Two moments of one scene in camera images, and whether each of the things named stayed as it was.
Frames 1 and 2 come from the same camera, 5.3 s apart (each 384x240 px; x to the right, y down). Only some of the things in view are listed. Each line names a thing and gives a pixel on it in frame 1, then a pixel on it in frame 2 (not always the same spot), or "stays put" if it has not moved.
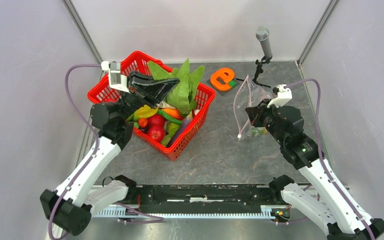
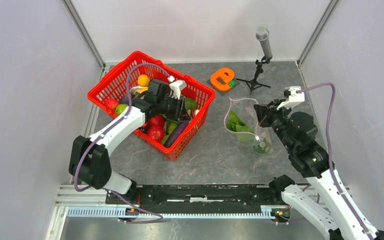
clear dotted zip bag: (248, 94) -> (241, 121)
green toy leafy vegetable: (182, 98) -> (243, 133)
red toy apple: (158, 133) stays put
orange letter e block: (226, 74) stays put
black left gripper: (152, 94) -> (180, 113)
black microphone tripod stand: (259, 70) stays put
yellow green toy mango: (258, 131) -> (262, 146)
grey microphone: (262, 34) stays put
